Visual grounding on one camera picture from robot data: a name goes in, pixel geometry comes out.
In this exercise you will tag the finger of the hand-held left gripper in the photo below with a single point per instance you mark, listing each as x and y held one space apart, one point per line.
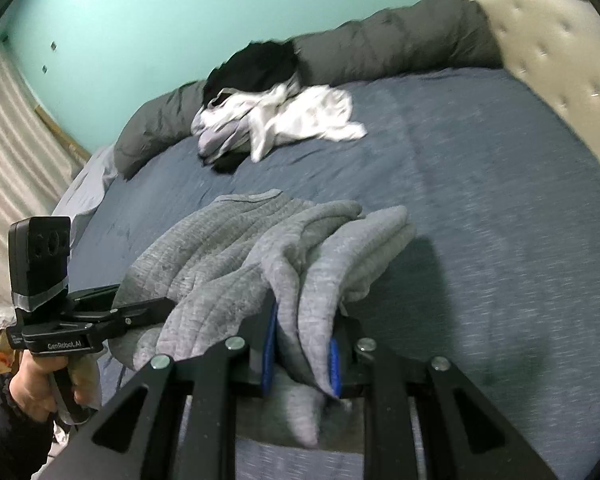
140 316
95 297

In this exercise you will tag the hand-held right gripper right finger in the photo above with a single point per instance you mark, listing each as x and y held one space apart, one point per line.
334 370

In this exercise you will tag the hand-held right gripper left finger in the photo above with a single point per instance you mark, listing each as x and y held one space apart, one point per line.
269 360

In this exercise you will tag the ribbed grey knit sweater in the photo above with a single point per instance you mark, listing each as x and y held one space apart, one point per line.
205 260

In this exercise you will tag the person's left forearm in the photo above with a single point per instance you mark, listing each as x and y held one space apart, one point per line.
10 440

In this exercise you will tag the black and white clothes pile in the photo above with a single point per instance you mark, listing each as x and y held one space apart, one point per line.
220 137

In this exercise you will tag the pile of white black clothes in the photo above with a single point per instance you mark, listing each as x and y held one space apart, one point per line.
310 115

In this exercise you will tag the person's left hand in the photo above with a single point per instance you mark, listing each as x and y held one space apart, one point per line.
30 390

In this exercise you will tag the light grey bed sheet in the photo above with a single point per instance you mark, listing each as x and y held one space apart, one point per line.
87 180

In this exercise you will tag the beige curtain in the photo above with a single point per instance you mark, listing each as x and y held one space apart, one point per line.
10 160

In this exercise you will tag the black garment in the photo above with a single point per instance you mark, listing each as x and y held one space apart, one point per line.
250 70
227 164

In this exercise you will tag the blue-grey bed cover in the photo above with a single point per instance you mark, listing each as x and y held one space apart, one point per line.
480 210

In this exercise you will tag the dark grey rolled duvet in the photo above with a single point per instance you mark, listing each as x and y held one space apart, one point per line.
380 40

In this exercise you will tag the beige tufted headboard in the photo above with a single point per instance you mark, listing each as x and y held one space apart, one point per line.
555 35

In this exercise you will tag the wooden frame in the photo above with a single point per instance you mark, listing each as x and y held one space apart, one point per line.
62 132

